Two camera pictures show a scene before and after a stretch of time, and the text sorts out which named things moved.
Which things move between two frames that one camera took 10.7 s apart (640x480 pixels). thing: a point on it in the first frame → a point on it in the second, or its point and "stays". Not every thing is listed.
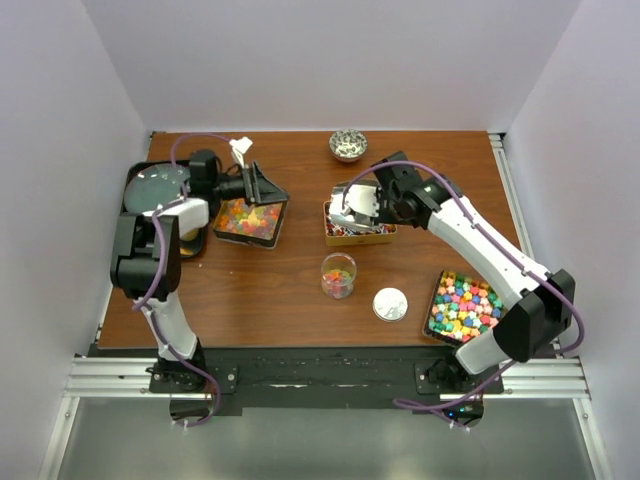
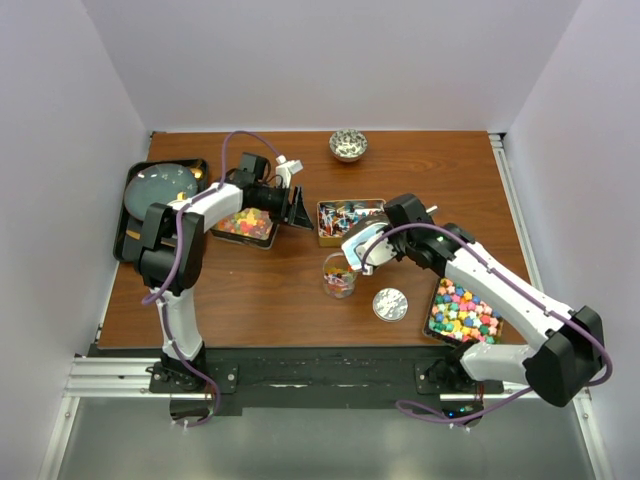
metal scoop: [361, 203] → [348, 242]
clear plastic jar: [338, 275] stays
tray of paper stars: [461, 308] stays
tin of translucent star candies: [252, 224] stays
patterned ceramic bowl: [348, 145] stays
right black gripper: [383, 218] → [395, 250]
